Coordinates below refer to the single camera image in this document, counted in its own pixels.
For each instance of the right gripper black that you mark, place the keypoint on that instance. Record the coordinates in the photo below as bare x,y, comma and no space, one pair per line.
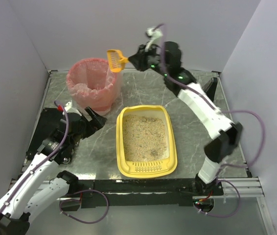
138,60

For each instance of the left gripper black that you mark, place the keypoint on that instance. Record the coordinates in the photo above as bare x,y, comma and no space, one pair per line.
89,121

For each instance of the orange litter scoop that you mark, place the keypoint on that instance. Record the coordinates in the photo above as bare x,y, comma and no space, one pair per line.
116,60

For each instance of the yellow litter box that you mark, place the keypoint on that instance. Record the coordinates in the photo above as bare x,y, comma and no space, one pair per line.
139,130

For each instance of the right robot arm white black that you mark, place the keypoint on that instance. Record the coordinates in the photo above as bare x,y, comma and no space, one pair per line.
224,133

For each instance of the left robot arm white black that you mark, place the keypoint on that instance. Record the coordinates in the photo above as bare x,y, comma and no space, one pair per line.
22,204

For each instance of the litter clump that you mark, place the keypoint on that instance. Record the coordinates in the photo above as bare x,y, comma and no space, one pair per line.
154,153

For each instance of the pink lined waste basket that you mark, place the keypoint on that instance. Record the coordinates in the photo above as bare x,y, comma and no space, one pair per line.
91,83

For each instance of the black triangular scoop holder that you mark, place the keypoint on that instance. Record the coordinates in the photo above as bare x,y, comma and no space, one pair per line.
210,88

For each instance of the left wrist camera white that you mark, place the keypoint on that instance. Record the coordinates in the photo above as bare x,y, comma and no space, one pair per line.
71,112

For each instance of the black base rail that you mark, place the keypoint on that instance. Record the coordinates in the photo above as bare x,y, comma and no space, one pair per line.
139,192

